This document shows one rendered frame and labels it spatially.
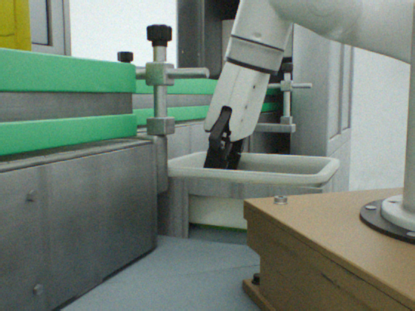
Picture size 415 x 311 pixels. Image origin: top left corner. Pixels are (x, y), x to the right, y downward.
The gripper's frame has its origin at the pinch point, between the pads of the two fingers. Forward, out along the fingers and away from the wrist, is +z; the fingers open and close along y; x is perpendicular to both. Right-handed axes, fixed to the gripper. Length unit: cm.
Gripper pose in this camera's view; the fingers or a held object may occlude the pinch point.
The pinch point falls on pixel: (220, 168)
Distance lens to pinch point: 64.6
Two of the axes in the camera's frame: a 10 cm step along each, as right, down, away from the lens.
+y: -3.6, 1.7, -9.2
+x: 8.9, 3.4, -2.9
